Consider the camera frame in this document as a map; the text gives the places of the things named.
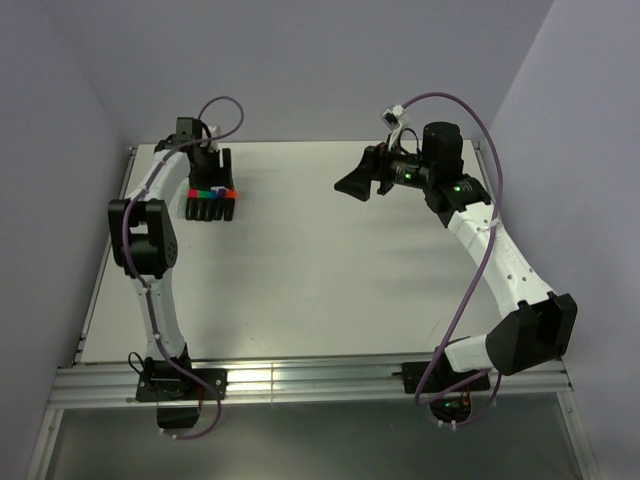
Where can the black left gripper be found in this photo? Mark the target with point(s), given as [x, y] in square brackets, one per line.
[222, 177]

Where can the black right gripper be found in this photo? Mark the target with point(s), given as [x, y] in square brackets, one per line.
[375, 164]

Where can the black purple tip highlighter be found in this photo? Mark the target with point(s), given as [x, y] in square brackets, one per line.
[219, 208]

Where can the black blue tip highlighter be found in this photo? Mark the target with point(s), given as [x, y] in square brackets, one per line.
[210, 210]

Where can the black orange tip highlighter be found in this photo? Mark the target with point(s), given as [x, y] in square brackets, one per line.
[229, 209]

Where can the black pink tip highlighter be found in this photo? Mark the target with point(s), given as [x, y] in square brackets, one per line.
[190, 208]

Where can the black green tip highlighter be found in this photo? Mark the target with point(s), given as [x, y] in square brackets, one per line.
[201, 208]

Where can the pale green capped highlighter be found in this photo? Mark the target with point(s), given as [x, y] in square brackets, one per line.
[181, 207]

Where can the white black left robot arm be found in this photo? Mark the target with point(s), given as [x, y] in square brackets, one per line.
[145, 245]

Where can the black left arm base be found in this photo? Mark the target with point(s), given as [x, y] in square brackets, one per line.
[177, 397]

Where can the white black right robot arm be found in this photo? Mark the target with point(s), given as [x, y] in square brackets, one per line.
[537, 323]

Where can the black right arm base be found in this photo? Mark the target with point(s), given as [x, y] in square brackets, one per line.
[448, 409]

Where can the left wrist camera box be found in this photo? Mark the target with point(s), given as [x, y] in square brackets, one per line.
[210, 134]

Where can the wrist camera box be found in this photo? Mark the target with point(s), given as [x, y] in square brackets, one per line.
[396, 119]
[210, 134]

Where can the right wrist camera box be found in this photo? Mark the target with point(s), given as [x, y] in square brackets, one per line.
[396, 119]

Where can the aluminium front rail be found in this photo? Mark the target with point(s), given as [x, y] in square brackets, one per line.
[267, 381]

